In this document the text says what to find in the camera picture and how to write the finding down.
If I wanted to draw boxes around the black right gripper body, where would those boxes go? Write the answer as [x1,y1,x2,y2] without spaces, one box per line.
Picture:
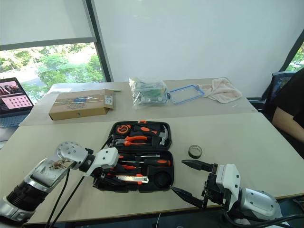
[201,163,232,211]

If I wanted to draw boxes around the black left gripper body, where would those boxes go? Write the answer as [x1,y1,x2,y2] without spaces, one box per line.
[93,165,120,180]

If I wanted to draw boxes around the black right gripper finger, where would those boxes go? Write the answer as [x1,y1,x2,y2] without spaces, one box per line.
[171,186,205,209]
[180,159,215,172]

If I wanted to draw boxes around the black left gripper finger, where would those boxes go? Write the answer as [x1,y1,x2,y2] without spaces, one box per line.
[104,176,125,185]
[113,164,131,176]

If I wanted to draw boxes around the black orange utility knife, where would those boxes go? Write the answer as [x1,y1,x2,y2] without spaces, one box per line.
[106,173,150,184]

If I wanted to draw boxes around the black orange screwdriver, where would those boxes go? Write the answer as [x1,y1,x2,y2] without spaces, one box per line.
[118,153,161,160]
[120,158,172,167]

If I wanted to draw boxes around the black plastic tool case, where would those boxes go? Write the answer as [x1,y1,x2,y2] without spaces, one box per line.
[92,120,175,194]

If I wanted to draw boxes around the black tape roll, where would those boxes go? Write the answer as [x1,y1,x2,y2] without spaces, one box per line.
[188,144,203,159]

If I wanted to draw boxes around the orange black tape measure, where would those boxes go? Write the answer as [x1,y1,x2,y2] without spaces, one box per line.
[116,124,131,135]

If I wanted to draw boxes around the claw hammer black orange grip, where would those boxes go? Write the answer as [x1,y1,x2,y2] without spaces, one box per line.
[133,125,171,146]

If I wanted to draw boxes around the flat cardboard box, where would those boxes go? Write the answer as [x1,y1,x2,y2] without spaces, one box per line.
[48,89,117,121]

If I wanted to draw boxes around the clear lid with blue rim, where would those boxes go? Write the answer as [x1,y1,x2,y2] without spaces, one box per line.
[169,84,205,105]

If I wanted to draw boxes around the pale pink towel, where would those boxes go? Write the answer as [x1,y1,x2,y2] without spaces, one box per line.
[198,77,243,104]

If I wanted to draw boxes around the clear plastic bag of parts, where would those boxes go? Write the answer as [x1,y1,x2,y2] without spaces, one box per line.
[128,76,170,111]

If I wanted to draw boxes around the person in black shirt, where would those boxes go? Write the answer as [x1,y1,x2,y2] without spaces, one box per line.
[270,68,304,153]

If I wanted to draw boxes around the dark office chair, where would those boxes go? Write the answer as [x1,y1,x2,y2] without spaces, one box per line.
[246,71,298,121]

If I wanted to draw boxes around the open laptop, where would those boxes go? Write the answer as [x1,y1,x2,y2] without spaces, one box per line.
[0,77,35,129]

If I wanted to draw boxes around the white roller blind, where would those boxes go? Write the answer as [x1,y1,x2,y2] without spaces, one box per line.
[0,0,97,46]

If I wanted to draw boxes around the orange handled pliers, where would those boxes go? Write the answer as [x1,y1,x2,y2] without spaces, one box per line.
[115,135,149,146]

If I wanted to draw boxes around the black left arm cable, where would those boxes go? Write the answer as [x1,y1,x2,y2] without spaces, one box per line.
[44,168,71,228]
[50,174,86,228]

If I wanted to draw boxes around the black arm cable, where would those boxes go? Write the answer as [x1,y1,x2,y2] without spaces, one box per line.
[44,168,71,228]
[50,174,86,228]
[219,210,304,228]

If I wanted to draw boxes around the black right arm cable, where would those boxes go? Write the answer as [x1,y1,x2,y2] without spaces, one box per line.
[219,210,304,228]

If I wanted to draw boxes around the dark window frame post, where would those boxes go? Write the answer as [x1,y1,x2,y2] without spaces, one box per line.
[85,0,114,83]

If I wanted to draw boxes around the dark slanted window frame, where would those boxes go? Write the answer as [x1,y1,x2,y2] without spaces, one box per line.
[278,30,304,72]

